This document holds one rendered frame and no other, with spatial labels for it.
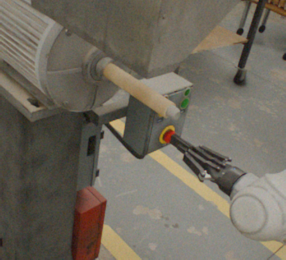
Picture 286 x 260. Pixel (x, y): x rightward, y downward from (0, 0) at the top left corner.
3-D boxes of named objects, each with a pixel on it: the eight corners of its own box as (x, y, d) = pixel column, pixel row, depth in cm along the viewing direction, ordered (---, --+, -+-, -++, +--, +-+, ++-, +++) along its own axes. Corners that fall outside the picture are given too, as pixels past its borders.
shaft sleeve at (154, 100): (100, 73, 84) (109, 61, 84) (109, 79, 87) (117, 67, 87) (161, 115, 74) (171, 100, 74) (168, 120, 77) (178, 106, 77)
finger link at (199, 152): (223, 167, 107) (227, 165, 107) (193, 144, 113) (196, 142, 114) (219, 177, 109) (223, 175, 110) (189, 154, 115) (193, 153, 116)
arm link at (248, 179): (262, 204, 106) (243, 191, 110) (273, 178, 101) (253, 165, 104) (242, 220, 101) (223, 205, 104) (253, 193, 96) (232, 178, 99)
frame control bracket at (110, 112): (89, 120, 114) (90, 108, 112) (138, 103, 126) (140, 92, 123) (97, 127, 112) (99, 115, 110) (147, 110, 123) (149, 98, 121)
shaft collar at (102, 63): (90, 71, 85) (103, 53, 85) (103, 79, 89) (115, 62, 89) (97, 75, 84) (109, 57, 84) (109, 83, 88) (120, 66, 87)
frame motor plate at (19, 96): (-37, 60, 114) (-38, 47, 112) (39, 46, 128) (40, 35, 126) (30, 123, 93) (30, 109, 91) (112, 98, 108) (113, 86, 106)
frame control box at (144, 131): (78, 137, 130) (84, 64, 116) (128, 119, 143) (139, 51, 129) (128, 180, 116) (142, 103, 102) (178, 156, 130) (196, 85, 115)
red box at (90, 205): (39, 229, 167) (41, 160, 147) (66, 216, 175) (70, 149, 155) (75, 272, 153) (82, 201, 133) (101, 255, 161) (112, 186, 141)
